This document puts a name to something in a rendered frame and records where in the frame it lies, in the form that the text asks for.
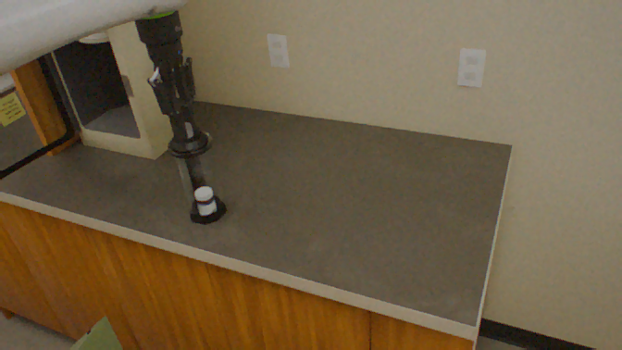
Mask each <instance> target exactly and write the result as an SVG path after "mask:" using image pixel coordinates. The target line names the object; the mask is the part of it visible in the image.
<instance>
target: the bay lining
mask: <svg viewBox="0 0 622 350"><path fill-rule="evenodd" d="M52 52H53V55H54V58H55V60H56V63H57V66H58V68H59V71H60V73H61V76H62V78H63V82H64V83H65V85H66V88H67V90H68V94H69V97H70V99H71V102H72V104H74V107H75V109H76V112H77V114H78V117H79V119H80V122H81V125H82V126H83V127H84V126H86V125H87V124H89V123H90V122H92V121H93V120H95V119H97V118H98V117H100V116H103V115H104V114H105V113H106V112H108V111H109V110H111V109H115V108H119V107H122V106H126V105H131V101H130V99H129V96H128V95H127V93H126V90H125V87H124V84H123V80H122V78H121V75H120V72H119V69H118V64H117V61H116V58H115V55H114V52H113V49H112V45H111V43H110V42H105V43H99V44H86V43H82V42H80V41H79V40H78V41H76V42H73V43H71V44H66V45H64V46H61V47H59V48H57V49H55V50H53V51H52Z"/></svg>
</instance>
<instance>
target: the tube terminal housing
mask: <svg viewBox="0 0 622 350"><path fill-rule="evenodd" d="M106 32H107V35H108V37H109V40H110V43H111V45H112V49H113V52H114V55H115V58H116V61H117V64H118V69H119V72H120V75H121V74H123V75H128V77H129V80H130V83H131V89H132V91H133V94H134V97H132V96H129V99H130V101H131V107H132V110H133V113H134V117H135V119H136V122H137V125H138V128H139V132H140V134H141V138H140V139H134V138H130V137H124V136H118V135H114V134H109V133H104V132H98V131H89V130H85V129H84V127H85V126H84V127H83V126H82V125H81V122H80V125H81V129H82V131H83V133H81V132H79V134H80V137H81V140H82V142H83V144H84V145H89V146H93V147H98V148H104V149H107V150H112V151H117V153H121V154H126V155H132V156H139V157H144V158H149V159H154V160H157V159H158V158H159V157H160V156H161V155H163V154H164V153H165V151H166V150H167V149H168V143H169V141H170V140H171V139H172V137H173V132H172V129H171V125H170V122H169V118H168V116H166V115H163V114H162V112H161V110H160V106H159V104H158V102H157V100H156V95H155V93H154V90H152V88H151V87H150V85H149V83H148V82H147V78H151V77H153V76H154V74H155V71H154V67H155V65H154V63H153V60H152V59H150V58H149V56H148V54H147V50H146V47H145V44H143V43H141V42H140V39H139V35H138V32H137V29H136V26H135V22H134V21H132V22H128V23H125V24H121V25H118V26H115V27H112V28H109V29H106ZM51 53H52V57H53V59H54V61H55V63H56V60H55V58H54V55H53V52H52V51H51ZM56 67H57V69H58V72H59V74H60V77H61V79H62V82H63V78H62V76H61V73H60V71H59V68H58V66H57V63H56ZM63 84H64V87H65V89H66V91H67V94H68V90H67V88H66V85H65V83H64V82H63ZM68 98H69V100H70V103H71V105H72V108H74V110H75V113H76V115H77V118H78V120H79V121H80V119H79V117H78V114H77V112H76V109H75V107H74V104H72V102H71V99H70V97H69V94H68Z"/></svg>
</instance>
